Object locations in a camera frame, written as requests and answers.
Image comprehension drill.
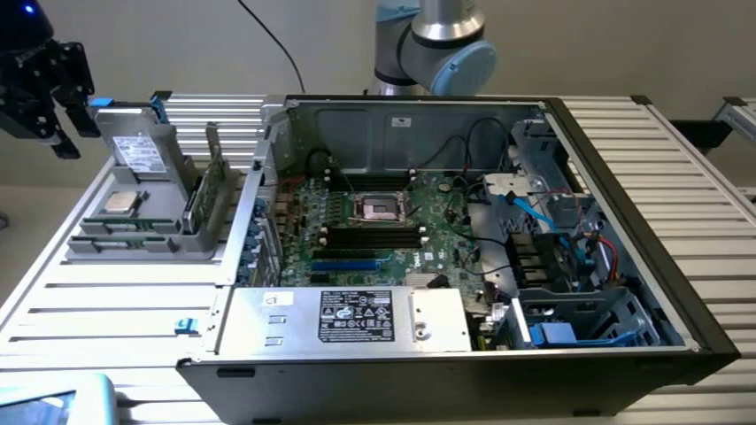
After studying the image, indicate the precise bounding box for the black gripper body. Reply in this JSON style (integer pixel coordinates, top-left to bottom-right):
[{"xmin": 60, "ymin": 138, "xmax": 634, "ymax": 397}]
[{"xmin": 0, "ymin": 38, "xmax": 62, "ymax": 117}]

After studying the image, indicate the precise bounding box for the green RAM stick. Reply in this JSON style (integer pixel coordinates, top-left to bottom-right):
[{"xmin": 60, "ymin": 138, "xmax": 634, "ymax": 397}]
[{"xmin": 66, "ymin": 236, "xmax": 170, "ymax": 254}]

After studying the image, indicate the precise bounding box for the hard disk with blue carrier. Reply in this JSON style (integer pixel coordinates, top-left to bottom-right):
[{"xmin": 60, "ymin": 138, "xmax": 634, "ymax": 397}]
[{"xmin": 88, "ymin": 94, "xmax": 173, "ymax": 176}]

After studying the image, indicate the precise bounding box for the silver CPU chip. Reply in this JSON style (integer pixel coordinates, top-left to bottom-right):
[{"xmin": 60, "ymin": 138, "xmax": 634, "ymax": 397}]
[{"xmin": 101, "ymin": 190, "xmax": 148, "ymax": 217}]

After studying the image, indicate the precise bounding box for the grey parts rack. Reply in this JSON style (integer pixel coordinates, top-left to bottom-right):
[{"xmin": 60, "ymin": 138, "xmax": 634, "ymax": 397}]
[{"xmin": 64, "ymin": 123, "xmax": 246, "ymax": 267}]

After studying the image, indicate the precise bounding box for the CPU socket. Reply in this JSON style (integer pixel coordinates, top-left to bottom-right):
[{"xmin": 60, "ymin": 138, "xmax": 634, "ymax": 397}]
[{"xmin": 346, "ymin": 189, "xmax": 413, "ymax": 223}]

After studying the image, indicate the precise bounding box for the blue expansion slot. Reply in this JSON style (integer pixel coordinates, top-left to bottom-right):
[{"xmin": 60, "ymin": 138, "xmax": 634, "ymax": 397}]
[{"xmin": 309, "ymin": 259, "xmax": 382, "ymax": 273}]

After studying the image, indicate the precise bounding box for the silver power supply unit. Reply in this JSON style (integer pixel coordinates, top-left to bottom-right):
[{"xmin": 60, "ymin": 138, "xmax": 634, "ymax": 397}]
[{"xmin": 213, "ymin": 286, "xmax": 474, "ymax": 356}]

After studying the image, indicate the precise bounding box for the green motherboard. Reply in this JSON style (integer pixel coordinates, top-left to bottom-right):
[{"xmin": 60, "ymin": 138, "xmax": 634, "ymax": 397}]
[{"xmin": 265, "ymin": 169, "xmax": 510, "ymax": 296}]

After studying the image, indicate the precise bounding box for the tall metal disk bay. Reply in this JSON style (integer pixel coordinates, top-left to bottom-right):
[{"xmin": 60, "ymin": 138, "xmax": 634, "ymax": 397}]
[{"xmin": 504, "ymin": 116, "xmax": 598, "ymax": 233}]

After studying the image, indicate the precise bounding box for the open black PC case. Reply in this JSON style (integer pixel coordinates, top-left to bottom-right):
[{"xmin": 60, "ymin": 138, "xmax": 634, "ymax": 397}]
[{"xmin": 174, "ymin": 93, "xmax": 742, "ymax": 420}]

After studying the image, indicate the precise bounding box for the black case fan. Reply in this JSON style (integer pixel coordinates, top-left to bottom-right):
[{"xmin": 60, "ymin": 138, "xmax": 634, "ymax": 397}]
[{"xmin": 505, "ymin": 231, "xmax": 574, "ymax": 290}]

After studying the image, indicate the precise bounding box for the blue disk caddy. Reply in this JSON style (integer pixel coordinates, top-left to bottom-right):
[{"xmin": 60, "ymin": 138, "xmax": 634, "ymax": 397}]
[{"xmin": 526, "ymin": 322, "xmax": 578, "ymax": 345}]

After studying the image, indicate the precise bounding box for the grey disk bay cage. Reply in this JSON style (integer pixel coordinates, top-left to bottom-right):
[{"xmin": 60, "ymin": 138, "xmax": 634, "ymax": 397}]
[{"xmin": 512, "ymin": 286, "xmax": 664, "ymax": 352}]

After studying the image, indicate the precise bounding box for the black box beside table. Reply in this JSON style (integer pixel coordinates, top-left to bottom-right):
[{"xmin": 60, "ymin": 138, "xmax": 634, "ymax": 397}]
[{"xmin": 668, "ymin": 118, "xmax": 732, "ymax": 157}]

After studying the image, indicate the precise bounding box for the neighbouring metal slat table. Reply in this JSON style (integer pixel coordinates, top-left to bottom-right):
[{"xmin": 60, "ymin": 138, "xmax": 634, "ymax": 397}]
[{"xmin": 709, "ymin": 94, "xmax": 756, "ymax": 135}]

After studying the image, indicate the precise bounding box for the graphics card with metal bracket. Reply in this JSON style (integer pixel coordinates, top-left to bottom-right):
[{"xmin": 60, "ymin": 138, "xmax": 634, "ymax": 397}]
[{"xmin": 181, "ymin": 122, "xmax": 233, "ymax": 236}]

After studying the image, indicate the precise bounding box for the black cable on wall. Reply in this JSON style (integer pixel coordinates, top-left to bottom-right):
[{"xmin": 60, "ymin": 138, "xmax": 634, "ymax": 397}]
[{"xmin": 237, "ymin": 0, "xmax": 306, "ymax": 95}]

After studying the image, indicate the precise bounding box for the thin black wire in case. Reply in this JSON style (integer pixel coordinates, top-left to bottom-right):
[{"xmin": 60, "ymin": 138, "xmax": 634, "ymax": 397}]
[{"xmin": 422, "ymin": 116, "xmax": 510, "ymax": 174}]

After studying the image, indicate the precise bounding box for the blue data wire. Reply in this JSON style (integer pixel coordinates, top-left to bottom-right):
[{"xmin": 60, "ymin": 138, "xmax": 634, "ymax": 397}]
[{"xmin": 500, "ymin": 191, "xmax": 561, "ymax": 235}]

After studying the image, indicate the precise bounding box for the red wire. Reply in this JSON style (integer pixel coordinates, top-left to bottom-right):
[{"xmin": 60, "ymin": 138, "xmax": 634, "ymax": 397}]
[{"xmin": 594, "ymin": 236, "xmax": 622, "ymax": 279}]

